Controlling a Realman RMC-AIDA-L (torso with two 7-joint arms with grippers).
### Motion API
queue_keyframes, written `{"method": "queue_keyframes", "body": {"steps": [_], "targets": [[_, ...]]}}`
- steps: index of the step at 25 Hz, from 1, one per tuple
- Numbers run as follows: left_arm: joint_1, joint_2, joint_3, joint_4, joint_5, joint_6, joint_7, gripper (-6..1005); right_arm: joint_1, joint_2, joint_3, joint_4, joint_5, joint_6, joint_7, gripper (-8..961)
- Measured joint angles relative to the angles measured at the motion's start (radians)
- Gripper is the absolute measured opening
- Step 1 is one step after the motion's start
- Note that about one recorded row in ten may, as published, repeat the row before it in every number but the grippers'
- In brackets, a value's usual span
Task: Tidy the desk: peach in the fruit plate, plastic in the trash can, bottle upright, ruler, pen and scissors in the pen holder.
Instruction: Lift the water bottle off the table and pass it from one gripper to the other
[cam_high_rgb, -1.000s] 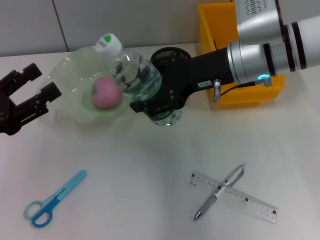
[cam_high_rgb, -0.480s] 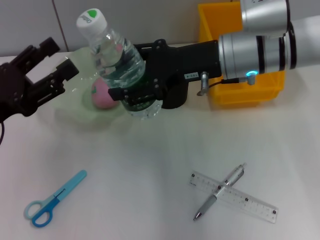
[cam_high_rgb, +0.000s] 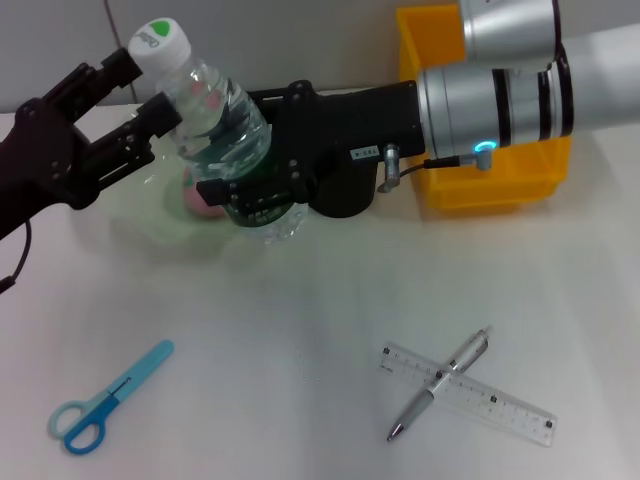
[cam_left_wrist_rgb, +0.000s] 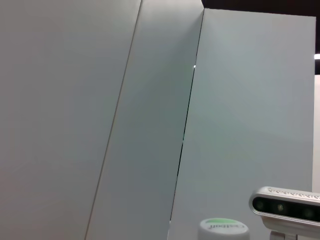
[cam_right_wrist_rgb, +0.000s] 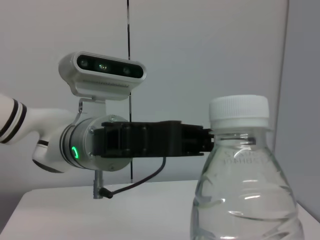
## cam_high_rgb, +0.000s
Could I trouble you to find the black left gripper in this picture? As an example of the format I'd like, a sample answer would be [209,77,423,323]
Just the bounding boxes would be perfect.
[0,47,184,241]

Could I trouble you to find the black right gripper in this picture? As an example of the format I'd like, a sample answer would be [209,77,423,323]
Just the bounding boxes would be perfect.
[196,78,427,229]

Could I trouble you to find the clear green-label water bottle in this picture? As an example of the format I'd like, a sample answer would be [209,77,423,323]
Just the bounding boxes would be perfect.
[127,17,309,246]

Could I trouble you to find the pink toy peach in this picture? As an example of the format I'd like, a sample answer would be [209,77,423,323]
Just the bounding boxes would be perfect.
[180,164,226,221]

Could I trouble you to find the pale green glass fruit plate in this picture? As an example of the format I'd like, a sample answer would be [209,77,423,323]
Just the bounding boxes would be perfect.
[99,112,251,249]

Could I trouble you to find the black mesh pen holder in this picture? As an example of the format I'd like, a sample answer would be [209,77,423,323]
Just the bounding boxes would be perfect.
[309,159,377,220]

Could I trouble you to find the blue scissors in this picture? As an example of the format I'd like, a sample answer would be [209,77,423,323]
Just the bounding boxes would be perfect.
[48,339,176,456]

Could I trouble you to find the silver ballpoint pen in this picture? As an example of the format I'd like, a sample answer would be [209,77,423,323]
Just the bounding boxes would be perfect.
[386,324,496,442]

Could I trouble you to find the transparent plastic ruler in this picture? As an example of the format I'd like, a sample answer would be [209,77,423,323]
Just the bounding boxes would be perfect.
[375,341,559,449]

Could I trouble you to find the yellow plastic bin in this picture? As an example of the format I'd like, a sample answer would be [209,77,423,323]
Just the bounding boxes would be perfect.
[395,3,574,216]

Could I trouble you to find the right gripper cable with connector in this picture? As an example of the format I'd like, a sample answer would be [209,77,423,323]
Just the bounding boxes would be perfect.
[379,142,494,194]

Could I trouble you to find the gripper cable with connector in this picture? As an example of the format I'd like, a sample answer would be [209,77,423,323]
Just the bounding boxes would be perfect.
[0,219,34,296]
[379,142,494,194]

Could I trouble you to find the left gripper cable with connector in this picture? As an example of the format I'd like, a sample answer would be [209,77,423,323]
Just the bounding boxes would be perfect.
[0,219,34,296]

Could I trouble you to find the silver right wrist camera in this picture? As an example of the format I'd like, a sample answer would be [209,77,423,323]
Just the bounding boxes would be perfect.
[458,0,571,69]

